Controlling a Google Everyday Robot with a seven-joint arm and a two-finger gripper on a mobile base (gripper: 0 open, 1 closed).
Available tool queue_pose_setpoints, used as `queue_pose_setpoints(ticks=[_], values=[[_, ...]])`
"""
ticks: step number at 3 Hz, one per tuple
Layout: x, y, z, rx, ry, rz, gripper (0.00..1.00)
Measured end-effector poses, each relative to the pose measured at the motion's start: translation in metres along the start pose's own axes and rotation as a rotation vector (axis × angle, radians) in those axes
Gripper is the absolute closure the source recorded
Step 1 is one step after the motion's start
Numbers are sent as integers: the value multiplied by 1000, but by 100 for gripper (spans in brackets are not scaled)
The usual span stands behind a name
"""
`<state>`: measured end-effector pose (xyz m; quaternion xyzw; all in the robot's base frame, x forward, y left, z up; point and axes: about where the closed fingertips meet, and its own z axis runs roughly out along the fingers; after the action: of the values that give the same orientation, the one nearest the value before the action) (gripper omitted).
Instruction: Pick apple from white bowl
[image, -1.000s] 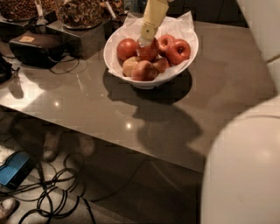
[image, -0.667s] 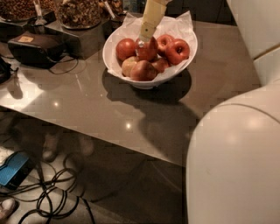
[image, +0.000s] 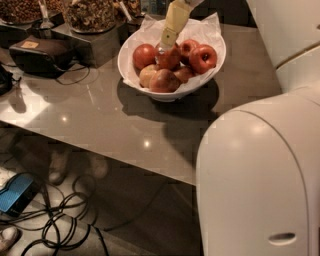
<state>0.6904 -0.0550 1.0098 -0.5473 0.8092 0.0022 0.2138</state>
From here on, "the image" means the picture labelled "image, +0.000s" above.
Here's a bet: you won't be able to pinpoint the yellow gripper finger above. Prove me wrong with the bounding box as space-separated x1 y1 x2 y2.
160 0 192 50

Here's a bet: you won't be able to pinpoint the red apple with sticker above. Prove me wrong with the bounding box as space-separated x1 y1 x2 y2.
155 44 181 70

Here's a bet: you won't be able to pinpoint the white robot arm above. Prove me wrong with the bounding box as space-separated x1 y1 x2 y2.
196 0 320 256

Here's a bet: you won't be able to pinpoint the white paper bowl liner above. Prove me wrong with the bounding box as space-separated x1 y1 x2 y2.
121 12 226 95

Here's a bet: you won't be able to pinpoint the white ceramic bowl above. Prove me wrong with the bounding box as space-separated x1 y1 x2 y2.
117 17 227 103

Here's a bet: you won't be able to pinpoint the red apple back middle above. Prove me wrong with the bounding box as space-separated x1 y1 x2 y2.
179 39 199 65

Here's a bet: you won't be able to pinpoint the red apple far right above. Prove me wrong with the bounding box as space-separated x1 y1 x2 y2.
189 44 217 74

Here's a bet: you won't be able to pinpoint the red apple far left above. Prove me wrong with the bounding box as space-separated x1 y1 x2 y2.
132 44 155 70

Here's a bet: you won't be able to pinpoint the red apple under centre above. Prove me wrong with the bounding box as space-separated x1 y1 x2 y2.
174 66 195 83

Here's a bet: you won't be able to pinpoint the yellowish apple front left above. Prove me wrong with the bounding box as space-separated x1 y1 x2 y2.
139 64 159 88

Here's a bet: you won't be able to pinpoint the red apple front centre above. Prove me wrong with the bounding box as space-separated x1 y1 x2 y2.
149 69 180 93

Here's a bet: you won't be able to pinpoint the bowl of nuts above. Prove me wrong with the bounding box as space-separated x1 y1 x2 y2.
0 0 64 26

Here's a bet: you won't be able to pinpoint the dark jar with spoon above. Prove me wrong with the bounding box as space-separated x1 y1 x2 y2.
113 0 144 34

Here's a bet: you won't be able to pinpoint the dark display riser block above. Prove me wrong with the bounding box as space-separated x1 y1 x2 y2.
52 24 128 68

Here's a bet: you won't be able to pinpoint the glass jar of granola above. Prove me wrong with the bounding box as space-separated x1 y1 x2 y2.
63 0 115 34

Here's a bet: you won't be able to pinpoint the metal serving scoop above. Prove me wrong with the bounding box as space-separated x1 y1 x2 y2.
38 0 54 29

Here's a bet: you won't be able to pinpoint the black headset on table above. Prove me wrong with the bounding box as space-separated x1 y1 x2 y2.
9 36 74 78

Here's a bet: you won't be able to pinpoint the black object at left edge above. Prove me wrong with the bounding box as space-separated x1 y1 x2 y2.
0 65 13 95

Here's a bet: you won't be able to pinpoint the blue device on floor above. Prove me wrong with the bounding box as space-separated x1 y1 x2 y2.
0 174 39 217

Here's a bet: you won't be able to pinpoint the white shoe on floor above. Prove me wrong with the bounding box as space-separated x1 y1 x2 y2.
0 227 19 252

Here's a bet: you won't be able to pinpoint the black cables on floor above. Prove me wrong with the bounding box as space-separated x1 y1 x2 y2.
0 173 111 256

